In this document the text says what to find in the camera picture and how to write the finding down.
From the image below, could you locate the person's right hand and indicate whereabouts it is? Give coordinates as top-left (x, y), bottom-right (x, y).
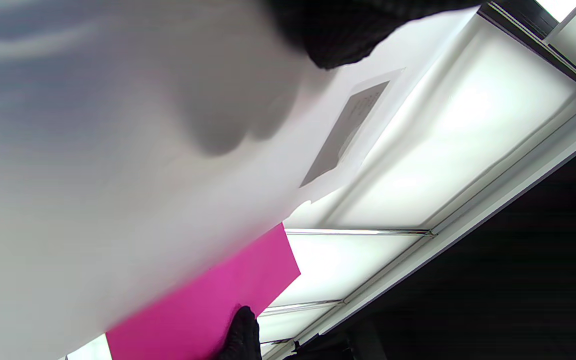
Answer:
top-left (216, 306), bottom-right (264, 360)

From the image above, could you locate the person's left hand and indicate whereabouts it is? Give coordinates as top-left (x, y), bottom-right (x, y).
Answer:
top-left (260, 0), bottom-right (491, 71)

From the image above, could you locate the pink cardstock sheet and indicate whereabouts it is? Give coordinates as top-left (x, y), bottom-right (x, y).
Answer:
top-left (105, 223), bottom-right (302, 360)

